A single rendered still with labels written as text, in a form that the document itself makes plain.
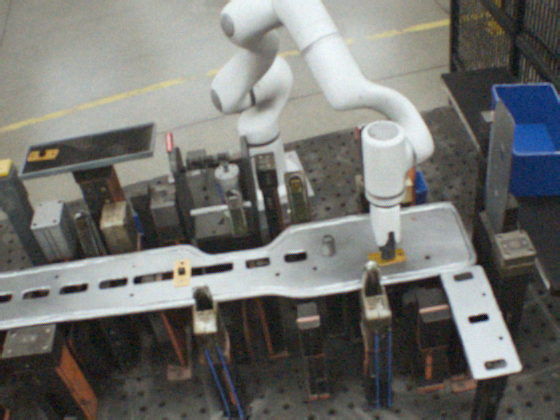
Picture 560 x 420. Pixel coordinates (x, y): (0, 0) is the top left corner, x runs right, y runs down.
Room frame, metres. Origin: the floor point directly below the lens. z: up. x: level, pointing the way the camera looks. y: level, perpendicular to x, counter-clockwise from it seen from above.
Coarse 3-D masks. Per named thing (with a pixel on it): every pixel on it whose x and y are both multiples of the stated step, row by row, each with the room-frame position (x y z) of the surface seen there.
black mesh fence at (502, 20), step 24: (456, 0) 2.26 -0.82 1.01; (480, 0) 1.98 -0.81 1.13; (504, 0) 1.79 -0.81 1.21; (528, 0) 1.62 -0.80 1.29; (456, 24) 2.25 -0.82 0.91; (480, 24) 2.00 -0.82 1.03; (504, 24) 1.75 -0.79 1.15; (528, 24) 1.59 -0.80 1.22; (456, 48) 2.24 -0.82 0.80; (504, 48) 1.76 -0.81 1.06; (528, 48) 1.57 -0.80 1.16; (552, 48) 1.44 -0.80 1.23; (528, 72) 1.57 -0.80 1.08; (552, 72) 1.41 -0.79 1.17
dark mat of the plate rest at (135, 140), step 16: (144, 128) 1.47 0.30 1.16; (64, 144) 1.47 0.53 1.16; (80, 144) 1.46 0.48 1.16; (96, 144) 1.44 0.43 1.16; (112, 144) 1.43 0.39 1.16; (128, 144) 1.41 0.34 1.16; (144, 144) 1.40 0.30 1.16; (48, 160) 1.41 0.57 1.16; (64, 160) 1.40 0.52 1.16; (80, 160) 1.38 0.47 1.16; (96, 160) 1.37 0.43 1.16
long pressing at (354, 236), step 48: (288, 240) 1.13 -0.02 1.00; (336, 240) 1.10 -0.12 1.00; (432, 240) 1.04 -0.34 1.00; (0, 288) 1.13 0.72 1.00; (48, 288) 1.11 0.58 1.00; (96, 288) 1.08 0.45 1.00; (144, 288) 1.05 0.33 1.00; (240, 288) 1.01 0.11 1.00; (288, 288) 0.98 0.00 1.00; (336, 288) 0.96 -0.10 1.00
